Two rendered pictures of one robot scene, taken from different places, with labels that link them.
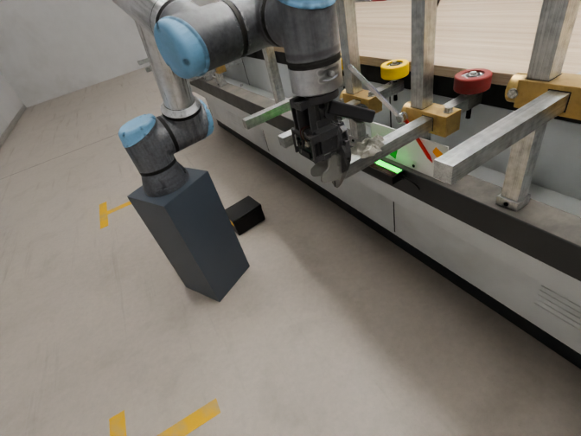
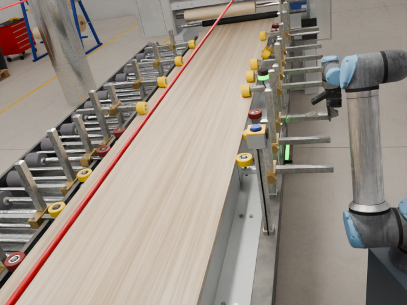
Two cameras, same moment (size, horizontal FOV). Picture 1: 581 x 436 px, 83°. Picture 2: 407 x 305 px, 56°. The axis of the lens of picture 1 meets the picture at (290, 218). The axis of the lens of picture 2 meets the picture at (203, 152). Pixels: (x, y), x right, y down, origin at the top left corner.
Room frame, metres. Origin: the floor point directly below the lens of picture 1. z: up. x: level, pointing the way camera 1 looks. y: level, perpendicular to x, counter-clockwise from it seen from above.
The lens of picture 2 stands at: (2.55, 0.57, 1.91)
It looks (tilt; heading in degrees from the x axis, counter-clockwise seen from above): 30 degrees down; 220
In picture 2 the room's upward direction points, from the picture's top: 12 degrees counter-clockwise
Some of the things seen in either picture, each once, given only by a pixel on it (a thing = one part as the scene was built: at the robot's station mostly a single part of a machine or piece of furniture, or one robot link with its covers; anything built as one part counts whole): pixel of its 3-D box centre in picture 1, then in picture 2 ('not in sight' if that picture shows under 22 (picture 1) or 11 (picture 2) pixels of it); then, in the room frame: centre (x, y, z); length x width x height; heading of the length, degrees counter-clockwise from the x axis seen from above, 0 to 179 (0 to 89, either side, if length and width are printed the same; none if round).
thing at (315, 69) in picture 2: not in sight; (286, 71); (0.22, -0.54, 0.95); 0.50 x 0.04 x 0.04; 112
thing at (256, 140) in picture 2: not in sight; (257, 137); (1.44, -0.10, 1.18); 0.07 x 0.07 x 0.08; 22
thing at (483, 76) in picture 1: (470, 95); (255, 119); (0.74, -0.51, 0.85); 0.08 x 0.08 x 0.11
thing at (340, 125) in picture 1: (319, 124); (332, 96); (0.58, -0.10, 0.97); 0.09 x 0.08 x 0.12; 111
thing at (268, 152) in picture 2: not in sight; (269, 163); (1.20, -0.20, 0.89); 0.04 x 0.04 x 0.48; 22
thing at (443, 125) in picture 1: (429, 116); (276, 120); (0.71, -0.39, 0.85); 0.14 x 0.06 x 0.05; 22
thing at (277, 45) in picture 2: not in sight; (280, 77); (0.27, -0.56, 0.93); 0.04 x 0.04 x 0.48; 22
